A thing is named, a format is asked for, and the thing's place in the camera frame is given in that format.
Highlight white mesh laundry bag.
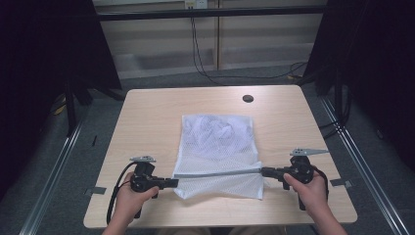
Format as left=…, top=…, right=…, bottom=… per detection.
left=171, top=114, right=266, bottom=201

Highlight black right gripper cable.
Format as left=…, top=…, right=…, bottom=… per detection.
left=312, top=165, right=330, bottom=201

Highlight person's left hand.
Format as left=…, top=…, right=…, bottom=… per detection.
left=114, top=171, right=161, bottom=227

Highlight black curtain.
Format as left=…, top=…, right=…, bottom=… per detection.
left=302, top=0, right=415, bottom=172
left=0, top=0, right=123, bottom=200

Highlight white wall outlet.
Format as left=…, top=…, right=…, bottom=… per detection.
left=184, top=0, right=209, bottom=10

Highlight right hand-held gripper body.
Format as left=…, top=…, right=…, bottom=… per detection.
left=282, top=148, right=330, bottom=212

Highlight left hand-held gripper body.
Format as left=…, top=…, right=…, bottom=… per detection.
left=129, top=155, right=161, bottom=219

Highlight black floor cables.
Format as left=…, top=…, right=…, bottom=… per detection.
left=318, top=94, right=352, bottom=140

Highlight white crumpled garment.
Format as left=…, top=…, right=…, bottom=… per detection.
left=189, top=115, right=254, bottom=155

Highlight person's right hand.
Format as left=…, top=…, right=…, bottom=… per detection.
left=283, top=168, right=329, bottom=219

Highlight grey tape strip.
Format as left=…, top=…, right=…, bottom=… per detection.
left=84, top=186, right=108, bottom=197
left=329, top=178, right=353, bottom=189

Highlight black wall cable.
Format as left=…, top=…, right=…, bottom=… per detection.
left=192, top=17, right=309, bottom=81
left=190, top=17, right=227, bottom=87

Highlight aluminium floor rail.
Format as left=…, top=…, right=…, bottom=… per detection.
left=318, top=95, right=411, bottom=235
left=19, top=118, right=85, bottom=235

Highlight black horizontal bar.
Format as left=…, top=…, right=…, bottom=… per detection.
left=97, top=5, right=328, bottom=23

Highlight yellow floor object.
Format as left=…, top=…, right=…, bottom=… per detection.
left=51, top=93, right=69, bottom=117

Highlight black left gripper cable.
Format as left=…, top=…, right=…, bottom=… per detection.
left=106, top=162, right=139, bottom=226

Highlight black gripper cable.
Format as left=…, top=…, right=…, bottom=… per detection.
left=312, top=165, right=330, bottom=201
left=106, top=162, right=139, bottom=226

